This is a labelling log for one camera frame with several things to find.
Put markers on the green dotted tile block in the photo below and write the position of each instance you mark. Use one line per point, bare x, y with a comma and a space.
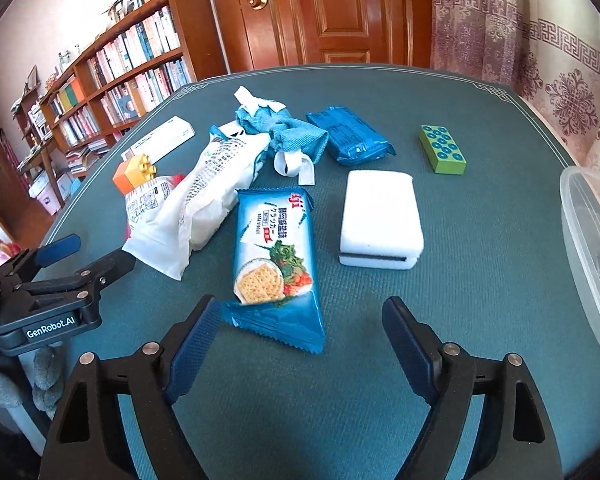
442, 152

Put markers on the white pink storage box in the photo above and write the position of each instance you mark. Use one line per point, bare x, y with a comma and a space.
50, 192

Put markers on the brass door knob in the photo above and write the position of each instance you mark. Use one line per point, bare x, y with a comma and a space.
255, 2

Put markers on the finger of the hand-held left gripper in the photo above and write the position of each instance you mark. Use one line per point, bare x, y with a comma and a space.
57, 250
115, 262

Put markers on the grey fuzzy cloth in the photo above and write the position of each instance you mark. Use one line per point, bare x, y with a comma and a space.
47, 380

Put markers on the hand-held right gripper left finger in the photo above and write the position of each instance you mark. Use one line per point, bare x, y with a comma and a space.
195, 341

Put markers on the white purple patterned curtain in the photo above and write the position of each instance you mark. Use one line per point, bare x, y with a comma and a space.
480, 20

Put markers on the wooden door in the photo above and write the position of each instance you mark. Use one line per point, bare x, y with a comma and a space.
340, 10

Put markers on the wooden bookshelf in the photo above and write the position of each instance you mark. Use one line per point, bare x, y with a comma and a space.
197, 35

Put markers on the plain blue biscuit packet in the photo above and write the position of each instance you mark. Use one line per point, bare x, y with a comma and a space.
347, 135

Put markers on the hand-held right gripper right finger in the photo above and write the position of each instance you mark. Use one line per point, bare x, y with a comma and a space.
405, 341

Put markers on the rows of books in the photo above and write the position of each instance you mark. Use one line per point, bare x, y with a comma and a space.
145, 40

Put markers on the orange yellow toy block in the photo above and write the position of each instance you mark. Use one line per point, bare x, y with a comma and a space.
130, 177

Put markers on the white sponge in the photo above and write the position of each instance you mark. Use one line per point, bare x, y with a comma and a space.
380, 210

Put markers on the blue cracker packet with picture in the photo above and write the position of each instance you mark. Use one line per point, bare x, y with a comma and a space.
275, 240

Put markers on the white plastic swab bag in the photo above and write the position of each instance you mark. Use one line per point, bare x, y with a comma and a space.
205, 195

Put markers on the teal table cover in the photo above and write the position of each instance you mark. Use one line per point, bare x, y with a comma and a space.
480, 285

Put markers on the clear plastic container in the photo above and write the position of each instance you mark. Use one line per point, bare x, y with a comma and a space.
580, 240

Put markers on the white red-edged packet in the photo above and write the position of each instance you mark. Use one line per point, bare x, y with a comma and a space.
147, 205

